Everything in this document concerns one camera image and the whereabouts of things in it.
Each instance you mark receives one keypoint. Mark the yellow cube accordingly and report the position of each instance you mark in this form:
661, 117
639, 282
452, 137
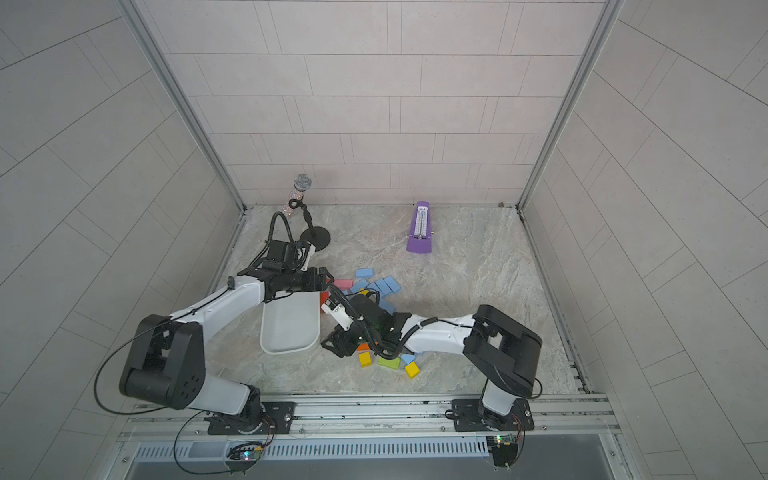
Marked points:
365, 359
412, 370

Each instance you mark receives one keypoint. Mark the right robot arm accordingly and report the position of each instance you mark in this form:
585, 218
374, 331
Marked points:
502, 349

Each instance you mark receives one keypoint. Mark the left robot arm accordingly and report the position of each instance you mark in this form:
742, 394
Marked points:
166, 362

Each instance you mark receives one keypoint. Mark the yellow cube front left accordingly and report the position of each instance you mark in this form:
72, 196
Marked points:
365, 359

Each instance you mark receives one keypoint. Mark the pink block upper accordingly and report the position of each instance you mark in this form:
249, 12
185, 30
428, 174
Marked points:
344, 284

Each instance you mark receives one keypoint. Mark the black microphone stand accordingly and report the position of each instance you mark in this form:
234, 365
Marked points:
318, 236

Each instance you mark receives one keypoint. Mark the green block front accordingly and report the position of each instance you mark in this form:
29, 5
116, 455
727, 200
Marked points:
393, 364

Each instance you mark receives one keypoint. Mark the rhinestone silver microphone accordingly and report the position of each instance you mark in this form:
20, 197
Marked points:
302, 182

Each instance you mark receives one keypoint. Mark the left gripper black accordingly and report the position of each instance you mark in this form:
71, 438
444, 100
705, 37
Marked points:
312, 284

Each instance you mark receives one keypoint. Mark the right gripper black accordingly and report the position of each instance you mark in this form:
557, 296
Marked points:
341, 337

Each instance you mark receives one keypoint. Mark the yellow cube front right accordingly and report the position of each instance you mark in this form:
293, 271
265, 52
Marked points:
412, 370

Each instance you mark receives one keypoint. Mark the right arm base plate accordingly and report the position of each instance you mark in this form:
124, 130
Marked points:
470, 415

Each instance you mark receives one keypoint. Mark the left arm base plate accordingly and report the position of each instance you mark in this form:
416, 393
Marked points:
269, 418

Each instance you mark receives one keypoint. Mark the purple metronome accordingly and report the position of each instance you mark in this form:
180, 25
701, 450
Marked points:
420, 234

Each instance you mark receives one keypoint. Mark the white plastic tray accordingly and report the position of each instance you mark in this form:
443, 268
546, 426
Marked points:
291, 325

